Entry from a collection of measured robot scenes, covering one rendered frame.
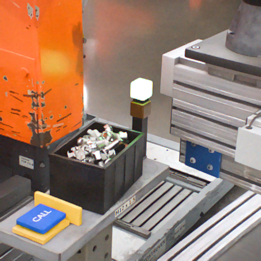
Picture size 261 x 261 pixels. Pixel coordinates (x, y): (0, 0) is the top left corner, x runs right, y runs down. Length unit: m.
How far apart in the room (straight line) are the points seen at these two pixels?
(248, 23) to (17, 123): 0.59
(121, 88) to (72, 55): 1.71
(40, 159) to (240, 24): 0.78
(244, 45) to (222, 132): 0.20
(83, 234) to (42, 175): 0.53
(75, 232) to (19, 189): 0.33
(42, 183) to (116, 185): 0.48
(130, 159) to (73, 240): 0.24
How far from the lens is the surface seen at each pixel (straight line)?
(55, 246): 1.38
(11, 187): 1.69
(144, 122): 1.63
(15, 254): 1.78
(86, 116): 2.60
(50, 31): 1.50
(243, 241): 1.85
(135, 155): 1.53
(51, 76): 1.53
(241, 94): 1.35
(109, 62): 3.61
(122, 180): 1.50
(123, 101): 3.12
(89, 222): 1.44
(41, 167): 1.90
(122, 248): 2.00
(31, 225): 1.39
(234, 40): 1.33
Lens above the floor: 1.25
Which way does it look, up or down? 26 degrees down
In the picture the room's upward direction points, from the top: 2 degrees clockwise
